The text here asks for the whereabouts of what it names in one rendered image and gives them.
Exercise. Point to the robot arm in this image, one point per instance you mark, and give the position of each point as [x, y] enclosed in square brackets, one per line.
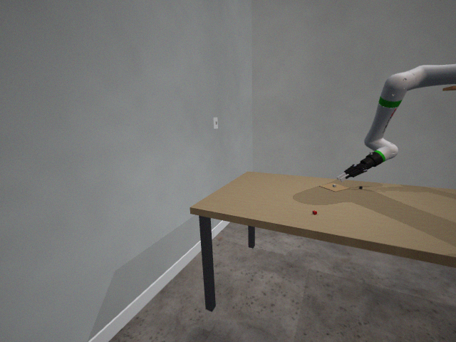
[392, 94]

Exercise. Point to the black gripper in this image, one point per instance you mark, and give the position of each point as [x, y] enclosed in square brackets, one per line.
[358, 169]

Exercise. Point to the tan flat mat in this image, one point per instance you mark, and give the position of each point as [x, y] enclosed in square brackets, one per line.
[335, 189]

